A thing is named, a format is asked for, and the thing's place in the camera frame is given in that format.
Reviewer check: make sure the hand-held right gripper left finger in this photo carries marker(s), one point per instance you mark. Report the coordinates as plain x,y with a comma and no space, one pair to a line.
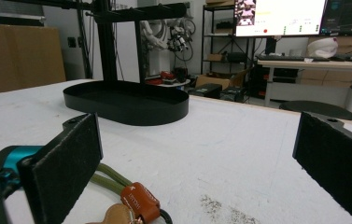
61,165

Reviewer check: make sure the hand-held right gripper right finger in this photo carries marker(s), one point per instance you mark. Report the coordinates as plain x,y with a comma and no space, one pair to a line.
335,161

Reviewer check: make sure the black metal rack oval base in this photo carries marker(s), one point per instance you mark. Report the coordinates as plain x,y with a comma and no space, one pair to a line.
127,107

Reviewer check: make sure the black round stool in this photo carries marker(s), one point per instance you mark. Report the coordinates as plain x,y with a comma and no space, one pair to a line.
316,108

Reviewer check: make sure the tan leather fob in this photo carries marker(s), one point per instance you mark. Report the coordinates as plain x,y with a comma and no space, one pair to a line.
117,215

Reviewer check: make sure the white desk with wooden top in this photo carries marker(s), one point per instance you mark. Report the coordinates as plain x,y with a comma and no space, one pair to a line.
313,66

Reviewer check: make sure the white cloth cap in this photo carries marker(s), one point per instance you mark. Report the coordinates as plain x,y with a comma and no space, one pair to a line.
323,48

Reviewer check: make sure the large brown cardboard panel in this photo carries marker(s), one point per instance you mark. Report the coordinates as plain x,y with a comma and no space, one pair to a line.
15,59

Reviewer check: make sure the black keyboard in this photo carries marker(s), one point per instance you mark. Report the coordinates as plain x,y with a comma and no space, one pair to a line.
282,58

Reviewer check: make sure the thin black stand pole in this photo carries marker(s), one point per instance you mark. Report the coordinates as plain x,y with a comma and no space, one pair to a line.
85,46

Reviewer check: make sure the black equipment case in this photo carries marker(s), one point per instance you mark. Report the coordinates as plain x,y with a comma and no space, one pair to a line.
206,90
233,93

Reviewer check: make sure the small round white table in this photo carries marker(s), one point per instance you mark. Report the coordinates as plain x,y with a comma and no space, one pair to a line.
173,83

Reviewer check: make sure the open cardboard box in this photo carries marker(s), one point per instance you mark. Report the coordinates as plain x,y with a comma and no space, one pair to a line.
214,80

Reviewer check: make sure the monitor with dark screen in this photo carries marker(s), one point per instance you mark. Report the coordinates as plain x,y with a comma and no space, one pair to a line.
351,15

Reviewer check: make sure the monitor with white screen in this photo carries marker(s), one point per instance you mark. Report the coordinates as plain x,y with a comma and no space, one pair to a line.
288,15

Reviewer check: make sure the black metal shelving unit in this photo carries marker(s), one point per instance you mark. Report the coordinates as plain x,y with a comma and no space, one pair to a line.
203,37

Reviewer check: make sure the black wall socket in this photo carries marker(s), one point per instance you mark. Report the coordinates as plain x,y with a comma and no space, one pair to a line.
72,42

